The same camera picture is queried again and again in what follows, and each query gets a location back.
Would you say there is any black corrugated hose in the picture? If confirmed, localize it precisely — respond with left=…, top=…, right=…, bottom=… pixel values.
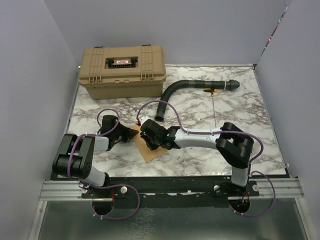
left=153, top=78, right=241, bottom=123

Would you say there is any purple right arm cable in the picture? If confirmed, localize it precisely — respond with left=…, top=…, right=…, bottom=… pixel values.
left=136, top=99, right=277, bottom=219

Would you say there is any tan plastic tool case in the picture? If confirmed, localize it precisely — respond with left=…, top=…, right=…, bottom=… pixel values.
left=77, top=45, right=167, bottom=100

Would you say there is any yellow handled long screwdriver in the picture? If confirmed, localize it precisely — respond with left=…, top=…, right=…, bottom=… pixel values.
left=203, top=88, right=218, bottom=127

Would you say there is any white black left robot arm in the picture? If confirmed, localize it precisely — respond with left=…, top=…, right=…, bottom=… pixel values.
left=52, top=115, right=139, bottom=198

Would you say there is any brown paper envelope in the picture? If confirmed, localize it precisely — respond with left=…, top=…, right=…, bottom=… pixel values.
left=130, top=124, right=168, bottom=163

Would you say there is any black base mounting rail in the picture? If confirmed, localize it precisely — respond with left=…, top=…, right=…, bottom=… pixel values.
left=82, top=176, right=259, bottom=209

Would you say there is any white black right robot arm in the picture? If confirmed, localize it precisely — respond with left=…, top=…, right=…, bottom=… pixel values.
left=140, top=119, right=254, bottom=196

